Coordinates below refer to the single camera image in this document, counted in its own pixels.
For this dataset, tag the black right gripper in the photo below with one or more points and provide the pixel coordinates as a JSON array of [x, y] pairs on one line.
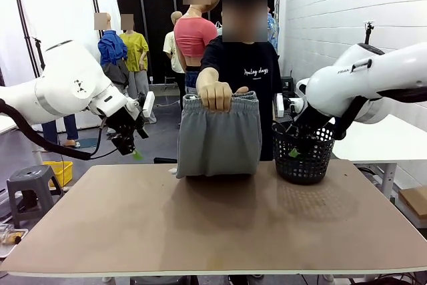
[[310, 119]]

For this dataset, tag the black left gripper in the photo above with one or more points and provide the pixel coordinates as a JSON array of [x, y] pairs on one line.
[[123, 123]]

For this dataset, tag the black plastic mesh basket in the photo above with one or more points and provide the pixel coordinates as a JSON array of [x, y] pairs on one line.
[[300, 171]]

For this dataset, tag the grey training pants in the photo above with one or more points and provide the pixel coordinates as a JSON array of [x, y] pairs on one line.
[[217, 145]]

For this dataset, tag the person's right forearm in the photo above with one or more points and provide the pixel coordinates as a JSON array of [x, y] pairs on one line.
[[208, 76]]

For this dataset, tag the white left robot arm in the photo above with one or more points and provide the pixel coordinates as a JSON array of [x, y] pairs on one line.
[[66, 81]]

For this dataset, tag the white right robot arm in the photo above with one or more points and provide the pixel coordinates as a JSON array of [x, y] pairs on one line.
[[367, 78]]

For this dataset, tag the person's left hand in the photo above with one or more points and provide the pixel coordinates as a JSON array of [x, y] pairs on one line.
[[241, 90]]

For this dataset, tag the person's right hand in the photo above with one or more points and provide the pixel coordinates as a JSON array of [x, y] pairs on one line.
[[215, 96]]

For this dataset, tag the black flat device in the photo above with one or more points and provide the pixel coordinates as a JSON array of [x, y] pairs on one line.
[[165, 160]]

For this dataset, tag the dark plastic stool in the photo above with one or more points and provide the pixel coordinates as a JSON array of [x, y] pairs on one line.
[[287, 83]]

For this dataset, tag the yellow plastic crate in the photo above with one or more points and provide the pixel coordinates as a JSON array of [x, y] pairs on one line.
[[65, 171]]

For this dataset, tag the mannequin in yellow shirt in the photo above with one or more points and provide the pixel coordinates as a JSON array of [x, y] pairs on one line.
[[135, 51]]

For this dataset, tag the person in black t-shirt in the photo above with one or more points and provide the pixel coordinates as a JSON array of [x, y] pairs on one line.
[[253, 74]]

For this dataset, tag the mannequin in blue jacket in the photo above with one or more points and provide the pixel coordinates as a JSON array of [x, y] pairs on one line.
[[111, 48]]

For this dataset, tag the black backdrop curtain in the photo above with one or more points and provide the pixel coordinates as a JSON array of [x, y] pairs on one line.
[[153, 31]]

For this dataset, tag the grey plastic stool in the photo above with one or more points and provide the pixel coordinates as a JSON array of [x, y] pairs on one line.
[[30, 178]]

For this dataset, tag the mannequin in pink top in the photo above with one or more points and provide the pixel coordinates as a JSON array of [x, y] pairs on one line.
[[193, 34]]

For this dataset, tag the mannequin in floral shirt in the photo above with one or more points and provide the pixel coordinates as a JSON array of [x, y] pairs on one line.
[[273, 31]]

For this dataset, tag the black tripod with thin legs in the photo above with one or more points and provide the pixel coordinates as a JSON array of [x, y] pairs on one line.
[[39, 54]]

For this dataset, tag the small white side table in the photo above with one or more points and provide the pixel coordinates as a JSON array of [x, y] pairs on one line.
[[6, 126]]

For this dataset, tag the brown cardboard box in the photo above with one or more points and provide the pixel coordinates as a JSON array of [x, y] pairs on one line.
[[415, 201]]

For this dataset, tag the wide white screen panel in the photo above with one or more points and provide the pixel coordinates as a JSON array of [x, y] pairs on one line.
[[60, 8]]

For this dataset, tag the small brown item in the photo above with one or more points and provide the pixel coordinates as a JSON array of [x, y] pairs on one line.
[[16, 239]]

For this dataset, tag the white tray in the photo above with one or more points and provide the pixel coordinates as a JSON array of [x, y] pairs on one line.
[[10, 251]]

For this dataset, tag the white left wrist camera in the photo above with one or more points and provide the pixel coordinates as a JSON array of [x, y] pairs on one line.
[[148, 104]]

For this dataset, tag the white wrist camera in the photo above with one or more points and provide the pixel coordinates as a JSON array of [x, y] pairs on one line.
[[148, 104], [280, 104]]

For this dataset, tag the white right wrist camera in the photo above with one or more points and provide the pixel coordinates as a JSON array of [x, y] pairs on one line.
[[280, 104]]

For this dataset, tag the black tripod with camera mount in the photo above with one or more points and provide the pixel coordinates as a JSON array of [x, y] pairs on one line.
[[368, 33]]

